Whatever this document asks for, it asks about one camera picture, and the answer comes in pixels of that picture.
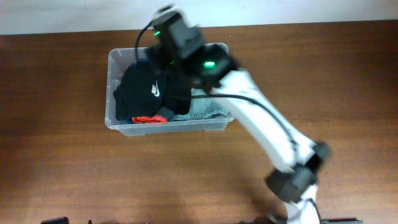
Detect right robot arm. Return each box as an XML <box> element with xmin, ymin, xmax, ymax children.
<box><xmin>146</xmin><ymin>5</ymin><xmax>331</xmax><ymax>223</ymax></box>

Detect light grey jeans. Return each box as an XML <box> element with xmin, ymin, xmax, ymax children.
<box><xmin>170</xmin><ymin>98</ymin><xmax>231</xmax><ymax>121</ymax></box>

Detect blue denim jeans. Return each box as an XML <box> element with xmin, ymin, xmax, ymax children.
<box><xmin>119</xmin><ymin>119</ymin><xmax>134</xmax><ymax>125</ymax></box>

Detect black shorts red grey waistband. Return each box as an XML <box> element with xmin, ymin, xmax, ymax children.
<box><xmin>132</xmin><ymin>107</ymin><xmax>174</xmax><ymax>124</ymax></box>

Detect clear plastic storage container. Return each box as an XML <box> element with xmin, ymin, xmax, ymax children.
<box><xmin>104</xmin><ymin>47</ymin><xmax>235</xmax><ymax>136</ymax></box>

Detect black Nike garment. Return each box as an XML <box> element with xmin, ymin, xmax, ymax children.
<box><xmin>113</xmin><ymin>60</ymin><xmax>191</xmax><ymax>121</ymax></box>

